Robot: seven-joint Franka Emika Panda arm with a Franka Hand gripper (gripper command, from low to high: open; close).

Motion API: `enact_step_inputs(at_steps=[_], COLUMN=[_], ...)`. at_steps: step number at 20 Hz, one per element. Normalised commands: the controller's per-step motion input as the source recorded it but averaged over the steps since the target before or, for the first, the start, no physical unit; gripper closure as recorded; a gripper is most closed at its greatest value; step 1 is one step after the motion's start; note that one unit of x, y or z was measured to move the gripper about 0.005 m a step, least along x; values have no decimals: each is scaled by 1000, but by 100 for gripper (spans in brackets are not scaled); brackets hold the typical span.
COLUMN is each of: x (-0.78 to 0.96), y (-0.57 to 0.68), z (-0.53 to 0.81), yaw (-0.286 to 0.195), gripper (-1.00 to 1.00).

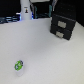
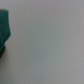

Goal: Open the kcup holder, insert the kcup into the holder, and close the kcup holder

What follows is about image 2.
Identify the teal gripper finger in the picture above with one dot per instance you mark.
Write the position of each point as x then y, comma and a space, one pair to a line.
5, 32

